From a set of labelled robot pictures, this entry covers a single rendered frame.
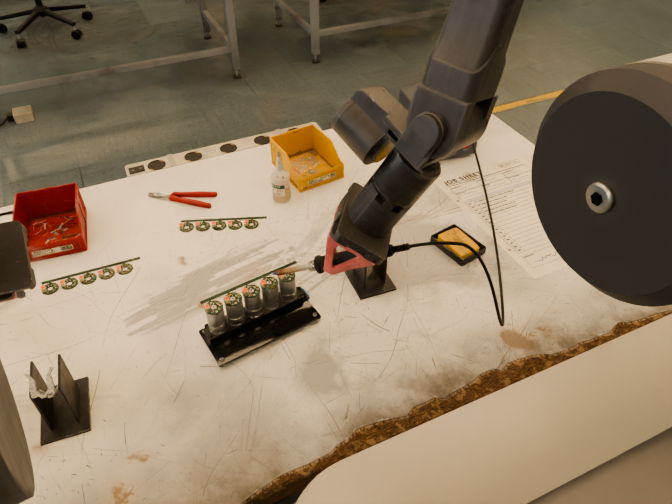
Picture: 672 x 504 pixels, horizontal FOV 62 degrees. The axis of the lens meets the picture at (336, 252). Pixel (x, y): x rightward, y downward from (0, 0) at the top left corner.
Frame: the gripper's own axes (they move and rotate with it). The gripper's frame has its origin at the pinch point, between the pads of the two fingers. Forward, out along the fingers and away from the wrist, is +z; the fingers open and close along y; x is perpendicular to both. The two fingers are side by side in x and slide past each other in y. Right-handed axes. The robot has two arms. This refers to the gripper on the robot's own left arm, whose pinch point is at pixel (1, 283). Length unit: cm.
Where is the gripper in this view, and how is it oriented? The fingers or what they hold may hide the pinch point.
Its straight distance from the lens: 68.6
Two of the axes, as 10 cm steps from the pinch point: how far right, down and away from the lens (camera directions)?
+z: -2.1, 2.3, 9.5
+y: -9.4, 2.2, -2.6
